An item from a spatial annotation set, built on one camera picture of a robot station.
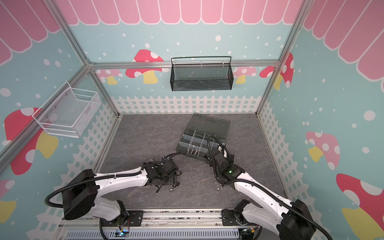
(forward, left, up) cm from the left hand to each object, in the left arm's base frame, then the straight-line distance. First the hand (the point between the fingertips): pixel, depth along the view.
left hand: (169, 182), depth 85 cm
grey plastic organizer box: (+33, -19, 0) cm, 38 cm away
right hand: (+12, -26, +12) cm, 31 cm away
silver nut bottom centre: (-4, -1, -1) cm, 5 cm away
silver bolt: (+20, -13, 0) cm, 24 cm away
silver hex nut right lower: (-3, -27, -1) cm, 27 cm away
